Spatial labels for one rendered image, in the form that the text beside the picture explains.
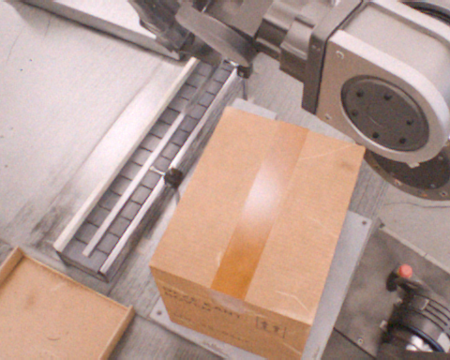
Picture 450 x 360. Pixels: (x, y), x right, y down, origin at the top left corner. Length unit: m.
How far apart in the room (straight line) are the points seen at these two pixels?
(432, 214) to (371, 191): 1.00
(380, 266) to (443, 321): 0.29
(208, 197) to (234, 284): 0.14
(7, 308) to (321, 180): 0.63
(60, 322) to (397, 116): 0.79
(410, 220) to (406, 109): 1.66
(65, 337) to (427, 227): 1.42
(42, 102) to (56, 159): 0.17
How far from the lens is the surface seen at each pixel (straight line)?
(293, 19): 0.56
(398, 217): 2.16
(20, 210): 1.26
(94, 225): 1.14
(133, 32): 1.44
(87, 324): 1.12
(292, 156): 0.89
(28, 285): 1.18
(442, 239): 2.16
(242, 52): 0.61
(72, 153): 1.30
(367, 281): 1.75
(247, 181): 0.87
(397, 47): 0.52
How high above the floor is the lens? 1.87
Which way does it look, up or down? 55 degrees down
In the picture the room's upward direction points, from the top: straight up
